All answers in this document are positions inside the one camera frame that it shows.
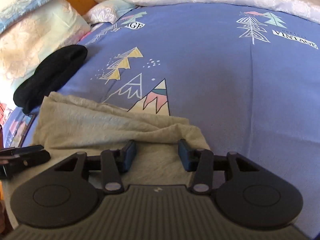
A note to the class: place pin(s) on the blue patterned bed sheet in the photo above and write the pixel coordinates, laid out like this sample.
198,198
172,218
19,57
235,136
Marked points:
248,78

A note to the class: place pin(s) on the pastel floral pillow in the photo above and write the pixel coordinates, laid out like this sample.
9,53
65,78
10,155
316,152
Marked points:
28,42

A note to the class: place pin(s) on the smartphone with lit screen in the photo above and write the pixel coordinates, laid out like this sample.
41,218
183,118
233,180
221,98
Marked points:
18,130

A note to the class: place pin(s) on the black folded garment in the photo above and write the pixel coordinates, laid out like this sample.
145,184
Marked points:
51,75

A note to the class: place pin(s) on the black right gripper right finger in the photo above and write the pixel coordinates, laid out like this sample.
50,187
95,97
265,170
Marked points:
201,163

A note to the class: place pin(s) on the grey pants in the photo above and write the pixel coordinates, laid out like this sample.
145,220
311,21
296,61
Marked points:
69,124

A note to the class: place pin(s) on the small white blue pillow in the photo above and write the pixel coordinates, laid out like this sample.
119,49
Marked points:
108,12

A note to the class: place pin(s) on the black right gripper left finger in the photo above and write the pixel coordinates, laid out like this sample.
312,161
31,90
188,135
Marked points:
112,164

